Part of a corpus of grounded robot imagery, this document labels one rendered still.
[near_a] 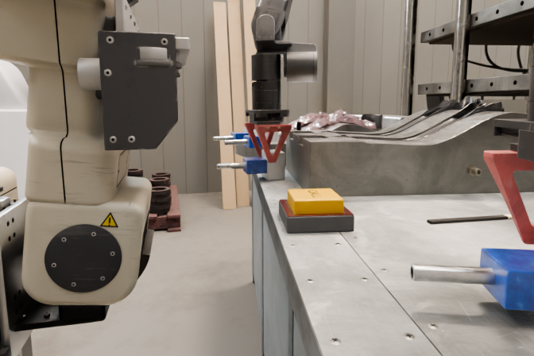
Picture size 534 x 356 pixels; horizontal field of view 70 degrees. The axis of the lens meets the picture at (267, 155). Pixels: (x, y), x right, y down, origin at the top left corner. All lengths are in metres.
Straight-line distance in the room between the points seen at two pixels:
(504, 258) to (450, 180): 0.38
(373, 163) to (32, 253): 0.52
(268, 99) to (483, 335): 0.54
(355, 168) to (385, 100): 4.03
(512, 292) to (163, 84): 0.46
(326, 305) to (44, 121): 0.49
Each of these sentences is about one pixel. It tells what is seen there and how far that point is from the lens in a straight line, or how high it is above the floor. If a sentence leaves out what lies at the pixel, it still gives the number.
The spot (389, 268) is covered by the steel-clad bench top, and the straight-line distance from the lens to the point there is 0.38.
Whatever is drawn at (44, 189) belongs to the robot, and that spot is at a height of 0.83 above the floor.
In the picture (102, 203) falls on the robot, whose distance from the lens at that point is 0.61.
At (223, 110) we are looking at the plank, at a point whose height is 0.87.
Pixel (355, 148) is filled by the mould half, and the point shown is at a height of 0.88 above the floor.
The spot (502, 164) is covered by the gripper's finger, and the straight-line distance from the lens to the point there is 0.35.
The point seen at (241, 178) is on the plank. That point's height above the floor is 0.25.
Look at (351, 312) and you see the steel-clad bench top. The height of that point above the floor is 0.80.
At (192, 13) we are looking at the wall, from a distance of 4.10.
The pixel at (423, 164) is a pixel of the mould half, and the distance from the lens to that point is 0.67.
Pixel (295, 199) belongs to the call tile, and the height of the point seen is 0.84.
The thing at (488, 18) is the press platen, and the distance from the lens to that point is 1.67.
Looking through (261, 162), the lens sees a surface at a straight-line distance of 0.74.
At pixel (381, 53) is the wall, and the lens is 4.64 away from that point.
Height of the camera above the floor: 0.95
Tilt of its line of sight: 8 degrees down
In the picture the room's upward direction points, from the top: straight up
